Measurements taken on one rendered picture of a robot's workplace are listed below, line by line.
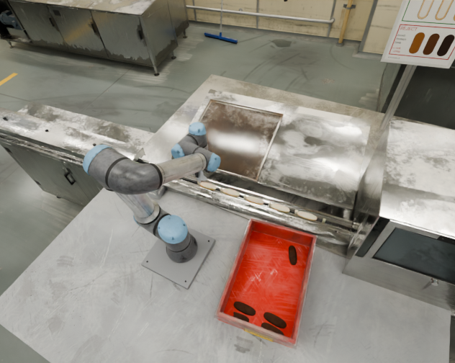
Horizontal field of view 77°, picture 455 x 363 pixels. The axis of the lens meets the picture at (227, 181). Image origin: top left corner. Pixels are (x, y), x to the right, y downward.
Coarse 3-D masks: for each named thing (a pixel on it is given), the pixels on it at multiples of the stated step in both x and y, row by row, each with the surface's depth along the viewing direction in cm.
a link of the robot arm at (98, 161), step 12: (96, 156) 92; (108, 156) 92; (120, 156) 92; (84, 168) 95; (96, 168) 91; (108, 168) 89; (132, 204) 112; (144, 204) 116; (156, 204) 127; (144, 216) 121; (156, 216) 124
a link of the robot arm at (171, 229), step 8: (168, 216) 125; (176, 216) 125; (160, 224) 122; (168, 224) 123; (176, 224) 123; (184, 224) 124; (160, 232) 121; (168, 232) 121; (176, 232) 121; (184, 232) 123; (168, 240) 120; (176, 240) 121; (184, 240) 125; (176, 248) 127
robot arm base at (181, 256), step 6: (192, 240) 137; (186, 246) 130; (192, 246) 134; (168, 252) 134; (174, 252) 130; (180, 252) 130; (186, 252) 132; (192, 252) 135; (174, 258) 134; (180, 258) 134; (186, 258) 134
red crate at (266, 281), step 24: (264, 240) 143; (240, 264) 136; (264, 264) 135; (288, 264) 134; (240, 288) 129; (264, 288) 128; (288, 288) 127; (240, 312) 122; (264, 312) 122; (288, 312) 121; (288, 336) 116
